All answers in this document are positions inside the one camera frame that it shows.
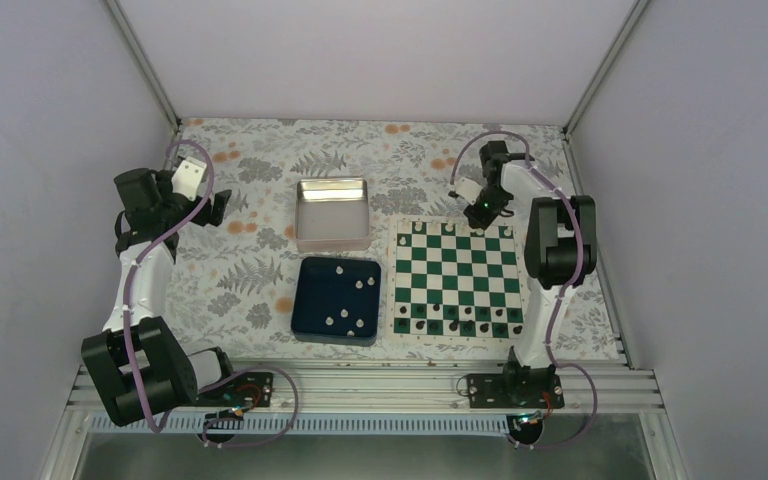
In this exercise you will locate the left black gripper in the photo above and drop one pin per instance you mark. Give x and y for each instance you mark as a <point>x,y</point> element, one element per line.
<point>214,218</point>

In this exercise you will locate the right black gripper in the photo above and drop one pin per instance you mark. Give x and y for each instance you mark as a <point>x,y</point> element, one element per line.
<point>478,220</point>

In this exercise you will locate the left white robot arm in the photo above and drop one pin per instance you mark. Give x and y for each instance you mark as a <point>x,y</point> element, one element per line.
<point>135,363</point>

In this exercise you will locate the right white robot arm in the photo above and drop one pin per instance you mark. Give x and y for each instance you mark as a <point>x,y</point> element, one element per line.
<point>560,251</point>

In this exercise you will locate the green white chess board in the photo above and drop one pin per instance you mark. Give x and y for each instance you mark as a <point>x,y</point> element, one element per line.
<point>428,265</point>

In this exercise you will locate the black chess pieces row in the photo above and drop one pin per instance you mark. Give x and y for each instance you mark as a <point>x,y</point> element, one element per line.
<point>457,321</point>

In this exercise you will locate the floral patterned table mat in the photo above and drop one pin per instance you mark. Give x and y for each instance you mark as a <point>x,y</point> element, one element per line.
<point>234,286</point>

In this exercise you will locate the silver metal tin tray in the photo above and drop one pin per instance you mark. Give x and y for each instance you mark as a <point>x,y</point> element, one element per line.
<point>332,215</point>

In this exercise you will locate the blue square tray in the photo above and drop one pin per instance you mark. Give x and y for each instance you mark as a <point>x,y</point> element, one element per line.
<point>337,301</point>

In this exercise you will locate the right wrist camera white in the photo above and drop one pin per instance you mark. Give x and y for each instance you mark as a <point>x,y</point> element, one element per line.
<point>466,189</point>

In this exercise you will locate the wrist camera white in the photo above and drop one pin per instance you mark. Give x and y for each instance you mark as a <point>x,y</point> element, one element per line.
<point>466,189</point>
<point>187,177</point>

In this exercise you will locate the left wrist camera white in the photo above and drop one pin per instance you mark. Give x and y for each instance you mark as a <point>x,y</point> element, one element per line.
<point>187,177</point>

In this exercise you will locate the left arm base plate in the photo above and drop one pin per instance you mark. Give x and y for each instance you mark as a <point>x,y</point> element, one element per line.
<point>252,389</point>

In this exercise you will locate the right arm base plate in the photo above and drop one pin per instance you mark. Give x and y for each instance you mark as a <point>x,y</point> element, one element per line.
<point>535,389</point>

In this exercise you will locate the aluminium rail frame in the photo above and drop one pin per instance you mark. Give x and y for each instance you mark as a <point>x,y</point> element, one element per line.
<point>412,397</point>

